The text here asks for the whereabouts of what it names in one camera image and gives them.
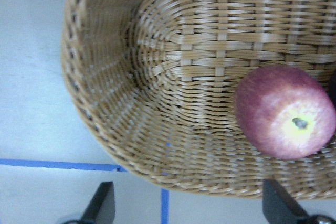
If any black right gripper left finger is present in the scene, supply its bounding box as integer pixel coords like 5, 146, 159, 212
80, 182, 116, 224

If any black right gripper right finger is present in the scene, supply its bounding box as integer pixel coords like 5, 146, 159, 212
262, 179, 311, 224

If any red apple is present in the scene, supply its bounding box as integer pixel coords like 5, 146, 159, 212
234, 66, 335, 160

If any dark purple apple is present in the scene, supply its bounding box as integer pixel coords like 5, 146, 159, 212
328, 72, 336, 106

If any woven wicker basket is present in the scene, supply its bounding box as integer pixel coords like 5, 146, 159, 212
61, 0, 335, 199

